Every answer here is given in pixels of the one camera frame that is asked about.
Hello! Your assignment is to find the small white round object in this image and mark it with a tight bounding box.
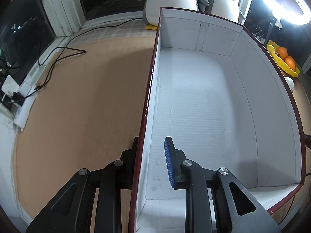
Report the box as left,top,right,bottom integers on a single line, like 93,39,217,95
285,76,294,92

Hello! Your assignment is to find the white charger adapter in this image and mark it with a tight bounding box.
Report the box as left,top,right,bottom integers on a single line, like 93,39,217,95
1,75,19,97

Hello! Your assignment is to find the orange fruit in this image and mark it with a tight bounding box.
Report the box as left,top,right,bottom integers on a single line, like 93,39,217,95
285,56,296,72
276,46,288,60

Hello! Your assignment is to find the black cable on floor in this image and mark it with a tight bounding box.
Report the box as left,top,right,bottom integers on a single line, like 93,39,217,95
34,16,143,100

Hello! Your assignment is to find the red box white interior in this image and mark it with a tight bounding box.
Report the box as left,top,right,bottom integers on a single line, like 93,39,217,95
129,7,306,232

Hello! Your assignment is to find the white power strip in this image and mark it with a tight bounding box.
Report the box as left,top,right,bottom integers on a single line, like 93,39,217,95
14,75,38,131

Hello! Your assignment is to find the yellow fruit bowl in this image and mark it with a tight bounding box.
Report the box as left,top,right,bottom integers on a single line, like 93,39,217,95
267,40,301,77

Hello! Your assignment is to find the orange fruit upper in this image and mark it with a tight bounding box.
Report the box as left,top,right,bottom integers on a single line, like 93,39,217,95
276,46,288,60

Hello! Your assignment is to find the bright ring light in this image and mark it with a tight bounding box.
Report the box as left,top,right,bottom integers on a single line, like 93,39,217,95
263,0,310,25

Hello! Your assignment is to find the orange fruit lower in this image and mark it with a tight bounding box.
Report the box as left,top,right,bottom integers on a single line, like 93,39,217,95
285,56,296,72

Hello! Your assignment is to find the small white penguin plush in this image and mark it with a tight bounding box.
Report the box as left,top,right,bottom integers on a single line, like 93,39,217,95
211,0,239,23

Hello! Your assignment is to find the black plug adapter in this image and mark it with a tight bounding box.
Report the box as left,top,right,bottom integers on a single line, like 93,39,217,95
11,92,25,105

